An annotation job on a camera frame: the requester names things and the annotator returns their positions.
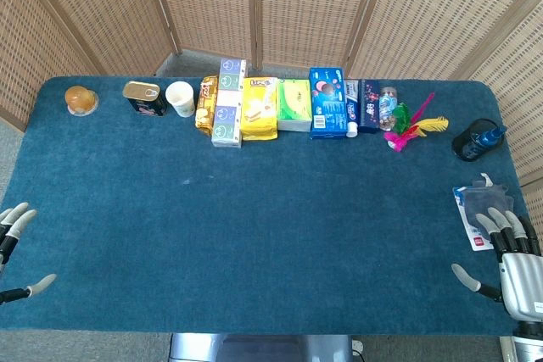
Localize white paper cup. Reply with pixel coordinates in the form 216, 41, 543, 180
165, 81, 197, 119

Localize dark blue slim box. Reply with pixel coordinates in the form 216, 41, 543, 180
358, 78, 381, 135

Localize golden biscuit packet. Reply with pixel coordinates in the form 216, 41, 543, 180
194, 75, 219, 137

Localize green tissue box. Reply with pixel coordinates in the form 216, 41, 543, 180
276, 79, 313, 133

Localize woven rattan folding screen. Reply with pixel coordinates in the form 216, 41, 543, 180
0, 0, 543, 227

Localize white blue toothpaste tube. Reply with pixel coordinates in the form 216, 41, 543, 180
344, 78, 361, 139

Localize yellow wafer snack bag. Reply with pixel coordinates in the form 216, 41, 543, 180
240, 76, 279, 142

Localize blue bottle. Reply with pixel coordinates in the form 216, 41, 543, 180
474, 125, 508, 148

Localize blue cookie box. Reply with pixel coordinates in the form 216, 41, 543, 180
308, 67, 349, 141

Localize black blue round object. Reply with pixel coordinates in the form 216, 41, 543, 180
451, 118, 506, 163

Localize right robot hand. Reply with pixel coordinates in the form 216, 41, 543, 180
451, 207, 543, 323

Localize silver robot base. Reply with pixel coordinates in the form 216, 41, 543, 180
168, 332, 355, 362

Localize blue table cloth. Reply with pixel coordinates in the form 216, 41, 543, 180
0, 75, 536, 336

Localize dark tin can gold lid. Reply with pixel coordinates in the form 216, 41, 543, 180
122, 81, 168, 117

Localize clear candy jar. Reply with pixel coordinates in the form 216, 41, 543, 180
378, 86, 400, 133

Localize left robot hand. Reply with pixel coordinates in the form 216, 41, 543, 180
0, 202, 58, 304

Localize colourful feather shuttlecock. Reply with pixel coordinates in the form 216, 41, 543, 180
383, 92, 450, 153

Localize orange jelly cup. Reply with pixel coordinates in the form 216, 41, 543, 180
64, 85, 100, 117

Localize white blue plastic pouch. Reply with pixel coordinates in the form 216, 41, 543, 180
452, 172, 514, 252

